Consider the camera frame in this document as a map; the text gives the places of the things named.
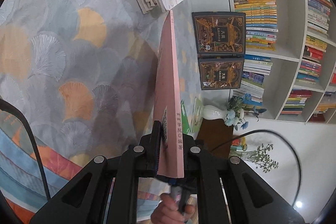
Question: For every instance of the pink cover book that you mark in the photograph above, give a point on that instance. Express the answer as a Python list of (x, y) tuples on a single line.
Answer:
[(167, 104)]

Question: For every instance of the green cover book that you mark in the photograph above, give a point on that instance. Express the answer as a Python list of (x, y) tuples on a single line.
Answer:
[(192, 126)]

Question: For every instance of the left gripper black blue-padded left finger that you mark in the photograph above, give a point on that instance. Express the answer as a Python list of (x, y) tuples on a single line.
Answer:
[(105, 190)]

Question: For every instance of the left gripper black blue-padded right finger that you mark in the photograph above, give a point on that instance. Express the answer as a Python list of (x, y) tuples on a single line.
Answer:
[(229, 191)]

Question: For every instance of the person's hand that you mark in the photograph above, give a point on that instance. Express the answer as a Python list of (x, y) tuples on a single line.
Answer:
[(167, 212)]

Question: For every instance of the blue artificial flowers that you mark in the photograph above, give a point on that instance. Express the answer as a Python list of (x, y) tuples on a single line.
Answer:
[(238, 107)]

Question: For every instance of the yellow spine book row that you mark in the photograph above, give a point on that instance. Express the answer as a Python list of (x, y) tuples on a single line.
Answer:
[(261, 23)]

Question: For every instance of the white ceramic vase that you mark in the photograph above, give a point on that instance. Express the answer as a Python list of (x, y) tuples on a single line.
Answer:
[(212, 113)]

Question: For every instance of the grey leaf-pattern tablecloth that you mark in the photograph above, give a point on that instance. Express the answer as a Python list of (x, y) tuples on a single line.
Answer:
[(83, 74)]

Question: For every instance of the white bookshelf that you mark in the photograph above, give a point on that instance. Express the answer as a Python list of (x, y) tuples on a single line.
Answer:
[(290, 81)]

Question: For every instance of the dark ornate book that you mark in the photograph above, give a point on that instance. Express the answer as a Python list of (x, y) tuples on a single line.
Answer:
[(221, 32), (221, 73)]

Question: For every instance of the lower dark ornate book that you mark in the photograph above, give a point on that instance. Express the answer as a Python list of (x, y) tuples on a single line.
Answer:
[(221, 73)]

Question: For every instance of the green sprig plant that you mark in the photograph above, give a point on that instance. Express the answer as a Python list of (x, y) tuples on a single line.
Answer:
[(262, 159)]

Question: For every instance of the colourful jars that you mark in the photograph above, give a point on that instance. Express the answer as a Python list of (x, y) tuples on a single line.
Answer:
[(239, 145)]

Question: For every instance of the dark wooden cabinet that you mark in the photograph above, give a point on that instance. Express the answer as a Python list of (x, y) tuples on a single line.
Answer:
[(213, 133)]

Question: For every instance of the upper dark ornate book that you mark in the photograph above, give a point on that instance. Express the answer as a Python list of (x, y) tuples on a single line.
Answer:
[(221, 32)]

